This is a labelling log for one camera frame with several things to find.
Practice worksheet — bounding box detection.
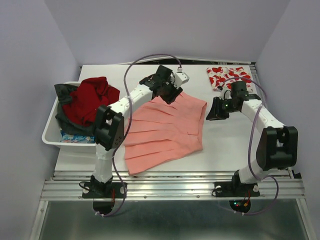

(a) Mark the pink skirt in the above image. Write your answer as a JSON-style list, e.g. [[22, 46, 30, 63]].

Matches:
[[124, 92, 207, 175]]

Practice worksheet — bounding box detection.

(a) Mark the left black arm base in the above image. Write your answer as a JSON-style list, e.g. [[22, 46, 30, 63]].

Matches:
[[78, 181, 127, 199]]

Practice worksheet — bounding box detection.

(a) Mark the aluminium frame rail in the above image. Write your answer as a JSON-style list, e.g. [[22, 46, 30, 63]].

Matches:
[[40, 170, 305, 201]]

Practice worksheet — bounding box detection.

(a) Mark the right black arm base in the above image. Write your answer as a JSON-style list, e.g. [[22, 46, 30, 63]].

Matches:
[[211, 181, 260, 198]]

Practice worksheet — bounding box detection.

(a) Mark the red poppy print skirt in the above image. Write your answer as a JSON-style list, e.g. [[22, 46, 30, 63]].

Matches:
[[206, 65, 254, 93]]

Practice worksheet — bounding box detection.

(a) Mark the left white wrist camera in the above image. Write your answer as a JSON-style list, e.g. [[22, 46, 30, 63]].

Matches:
[[173, 72, 190, 89]]

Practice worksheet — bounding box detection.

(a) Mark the light blue garment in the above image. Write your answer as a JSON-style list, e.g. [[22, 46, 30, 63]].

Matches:
[[60, 130, 95, 144]]

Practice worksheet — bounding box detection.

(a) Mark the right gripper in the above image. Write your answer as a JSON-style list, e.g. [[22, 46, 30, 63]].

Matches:
[[204, 96, 238, 121]]

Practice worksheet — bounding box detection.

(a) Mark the dark green garment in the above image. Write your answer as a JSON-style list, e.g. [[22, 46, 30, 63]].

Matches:
[[54, 83, 93, 137]]

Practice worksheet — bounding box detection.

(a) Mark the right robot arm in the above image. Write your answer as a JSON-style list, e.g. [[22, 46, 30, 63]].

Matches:
[[206, 80, 298, 198]]

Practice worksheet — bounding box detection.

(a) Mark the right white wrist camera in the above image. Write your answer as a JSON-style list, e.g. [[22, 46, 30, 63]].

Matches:
[[219, 87, 231, 100]]

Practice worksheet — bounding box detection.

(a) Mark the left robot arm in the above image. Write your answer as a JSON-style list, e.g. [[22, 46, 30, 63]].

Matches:
[[86, 65, 189, 198]]

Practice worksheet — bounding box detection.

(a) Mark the dark red skirt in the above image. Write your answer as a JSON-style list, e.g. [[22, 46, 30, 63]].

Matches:
[[62, 76, 120, 127]]

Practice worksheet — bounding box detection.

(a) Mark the white plastic bin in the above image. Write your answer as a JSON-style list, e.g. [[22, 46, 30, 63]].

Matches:
[[42, 82, 95, 153]]

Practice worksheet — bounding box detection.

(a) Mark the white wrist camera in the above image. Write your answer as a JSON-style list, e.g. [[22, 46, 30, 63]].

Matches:
[[173, 72, 190, 89], [219, 87, 231, 100]]

